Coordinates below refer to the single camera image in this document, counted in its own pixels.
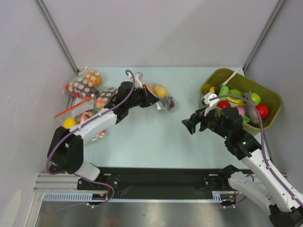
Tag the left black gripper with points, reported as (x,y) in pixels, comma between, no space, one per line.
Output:
(149,99)

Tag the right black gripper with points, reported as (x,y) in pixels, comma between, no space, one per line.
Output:
(201,123)

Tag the clear zip top bag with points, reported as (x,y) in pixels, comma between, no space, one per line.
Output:
(161,104)

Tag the yellow fake lemon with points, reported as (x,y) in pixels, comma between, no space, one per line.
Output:
(160,91)

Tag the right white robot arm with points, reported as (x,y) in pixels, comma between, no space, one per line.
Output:
(276,196)

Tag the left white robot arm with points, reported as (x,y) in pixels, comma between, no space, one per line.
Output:
(67,146)

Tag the polka dot bag near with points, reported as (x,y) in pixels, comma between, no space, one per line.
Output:
(104,96)

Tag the polka dot bag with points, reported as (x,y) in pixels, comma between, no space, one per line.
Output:
(104,96)
(87,83)

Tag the orange zip clear bag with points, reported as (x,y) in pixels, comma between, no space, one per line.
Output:
(81,112)

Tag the polka dot bag far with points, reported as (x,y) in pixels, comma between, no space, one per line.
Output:
(87,83)

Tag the grey fake fish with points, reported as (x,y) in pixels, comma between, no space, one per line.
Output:
(250,110)

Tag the yellow lemon in bag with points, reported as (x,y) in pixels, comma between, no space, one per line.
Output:
(69,122)

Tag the red tomato in bin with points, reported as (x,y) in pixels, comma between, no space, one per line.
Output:
(223,104)

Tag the yellow banana in bin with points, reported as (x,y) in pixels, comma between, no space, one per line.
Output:
(212,90)

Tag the olive green plastic bin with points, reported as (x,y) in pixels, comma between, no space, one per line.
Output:
(239,82)

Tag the green starfruit in bin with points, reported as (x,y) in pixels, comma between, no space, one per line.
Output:
(235,92)

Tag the pink onion in bin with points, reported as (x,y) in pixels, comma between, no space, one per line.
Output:
(241,110)

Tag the green apple in bin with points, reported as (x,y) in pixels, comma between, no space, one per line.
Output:
(255,98)

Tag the red apple in bin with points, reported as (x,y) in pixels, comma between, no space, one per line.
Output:
(263,111)

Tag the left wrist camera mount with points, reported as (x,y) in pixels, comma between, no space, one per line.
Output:
(138,80)

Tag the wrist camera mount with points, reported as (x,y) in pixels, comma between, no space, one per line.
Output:
(138,80)
(210,101)

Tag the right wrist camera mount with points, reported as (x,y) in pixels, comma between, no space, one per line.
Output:
(210,101)

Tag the white cable duct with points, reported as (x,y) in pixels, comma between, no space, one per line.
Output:
(95,197)

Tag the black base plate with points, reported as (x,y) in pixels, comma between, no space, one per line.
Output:
(157,180)

